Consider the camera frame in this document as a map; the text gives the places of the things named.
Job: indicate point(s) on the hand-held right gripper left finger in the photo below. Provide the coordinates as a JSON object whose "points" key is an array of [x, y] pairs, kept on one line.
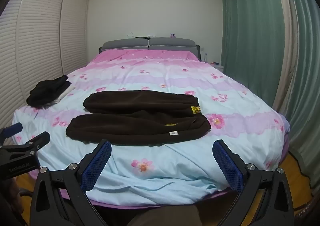
{"points": [[100, 163]]}

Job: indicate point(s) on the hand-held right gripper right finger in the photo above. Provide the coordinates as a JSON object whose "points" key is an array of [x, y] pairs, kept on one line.
{"points": [[227, 166]]}

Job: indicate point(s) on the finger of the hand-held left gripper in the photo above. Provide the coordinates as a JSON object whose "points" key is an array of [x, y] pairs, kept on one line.
{"points": [[12, 128], [40, 139]]}

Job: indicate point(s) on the pile of black clothes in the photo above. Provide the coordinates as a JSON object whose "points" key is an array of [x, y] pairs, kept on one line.
{"points": [[47, 89]]}

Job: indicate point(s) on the white cloth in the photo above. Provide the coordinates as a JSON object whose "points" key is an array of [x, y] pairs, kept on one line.
{"points": [[65, 93]]}

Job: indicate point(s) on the white louvered wardrobe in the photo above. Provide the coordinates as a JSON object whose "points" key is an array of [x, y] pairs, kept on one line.
{"points": [[37, 40]]}

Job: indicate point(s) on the white nightstand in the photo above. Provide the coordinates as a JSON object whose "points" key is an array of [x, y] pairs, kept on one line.
{"points": [[218, 66]]}

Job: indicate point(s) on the pink floral duvet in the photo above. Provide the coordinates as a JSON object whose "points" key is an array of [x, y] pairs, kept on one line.
{"points": [[175, 75]]}

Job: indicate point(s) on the clear plastic bottle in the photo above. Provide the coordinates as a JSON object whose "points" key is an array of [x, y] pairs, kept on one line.
{"points": [[205, 57]]}

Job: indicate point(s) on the green curtain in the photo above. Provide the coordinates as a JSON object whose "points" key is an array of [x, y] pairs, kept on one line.
{"points": [[305, 65], [247, 28]]}

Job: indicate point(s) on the grey padded headboard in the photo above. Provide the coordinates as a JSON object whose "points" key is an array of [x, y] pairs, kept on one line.
{"points": [[170, 42]]}

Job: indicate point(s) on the beige curtain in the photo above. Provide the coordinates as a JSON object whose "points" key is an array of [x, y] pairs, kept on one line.
{"points": [[283, 28]]}

